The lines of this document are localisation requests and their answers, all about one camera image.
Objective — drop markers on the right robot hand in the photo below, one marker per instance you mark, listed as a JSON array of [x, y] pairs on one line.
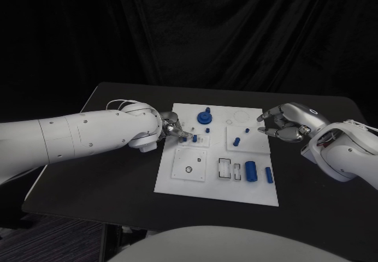
[[303, 114]]

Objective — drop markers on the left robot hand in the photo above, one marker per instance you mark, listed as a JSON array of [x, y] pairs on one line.
[[172, 127]]

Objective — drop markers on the slim long blue cylinder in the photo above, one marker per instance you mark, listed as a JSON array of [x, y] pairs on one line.
[[269, 175]]

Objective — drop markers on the thick blue cylinder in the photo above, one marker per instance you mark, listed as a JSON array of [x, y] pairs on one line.
[[251, 171]]

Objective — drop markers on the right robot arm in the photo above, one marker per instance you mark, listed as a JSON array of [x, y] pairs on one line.
[[348, 159]]

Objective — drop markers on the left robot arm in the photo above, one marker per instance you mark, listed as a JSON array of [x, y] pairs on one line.
[[88, 133]]

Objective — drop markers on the white task board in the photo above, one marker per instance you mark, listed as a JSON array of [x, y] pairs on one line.
[[189, 192]]

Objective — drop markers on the blue gear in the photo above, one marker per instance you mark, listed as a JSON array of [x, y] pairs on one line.
[[204, 118]]

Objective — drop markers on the short blue cylinder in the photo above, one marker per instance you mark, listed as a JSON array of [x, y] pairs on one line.
[[237, 141]]

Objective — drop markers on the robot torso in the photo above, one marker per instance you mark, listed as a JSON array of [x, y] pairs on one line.
[[235, 245]]

